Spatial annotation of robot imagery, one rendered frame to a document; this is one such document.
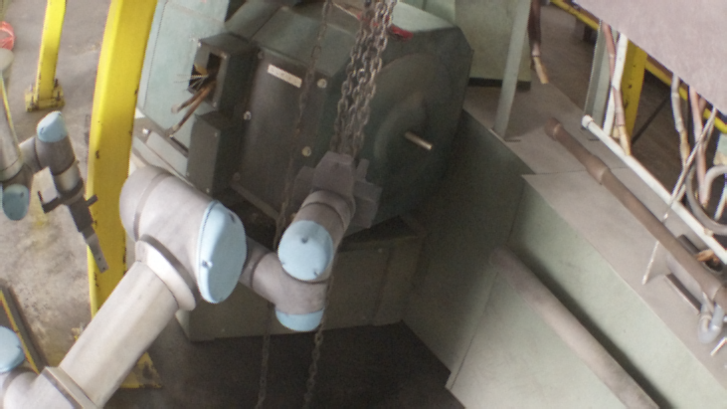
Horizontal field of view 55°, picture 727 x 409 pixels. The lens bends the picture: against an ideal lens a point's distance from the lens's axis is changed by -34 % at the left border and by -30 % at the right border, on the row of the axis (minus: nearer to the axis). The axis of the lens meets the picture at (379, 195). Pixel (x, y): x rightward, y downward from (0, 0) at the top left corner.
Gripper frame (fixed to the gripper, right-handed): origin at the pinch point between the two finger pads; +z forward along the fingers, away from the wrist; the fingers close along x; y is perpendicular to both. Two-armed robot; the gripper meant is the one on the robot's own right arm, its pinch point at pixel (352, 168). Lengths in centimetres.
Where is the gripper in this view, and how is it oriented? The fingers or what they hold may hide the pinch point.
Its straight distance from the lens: 169.0
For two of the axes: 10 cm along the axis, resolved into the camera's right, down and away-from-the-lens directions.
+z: 2.1, -4.3, 8.8
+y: -2.0, 8.6, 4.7
